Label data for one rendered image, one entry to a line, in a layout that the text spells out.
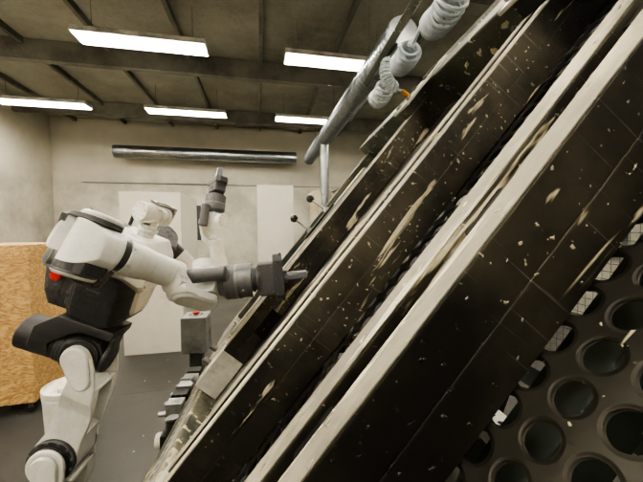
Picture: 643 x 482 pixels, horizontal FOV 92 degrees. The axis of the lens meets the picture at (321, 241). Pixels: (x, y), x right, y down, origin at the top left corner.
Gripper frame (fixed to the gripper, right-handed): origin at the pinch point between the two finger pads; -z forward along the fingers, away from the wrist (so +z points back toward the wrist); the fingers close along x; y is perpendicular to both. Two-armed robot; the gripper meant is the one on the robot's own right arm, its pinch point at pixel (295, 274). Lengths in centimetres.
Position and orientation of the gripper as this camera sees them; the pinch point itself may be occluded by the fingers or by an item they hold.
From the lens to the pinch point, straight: 82.1
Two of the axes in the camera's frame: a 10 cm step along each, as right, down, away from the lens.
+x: -0.9, -9.9, -0.6
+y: -1.3, -0.4, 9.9
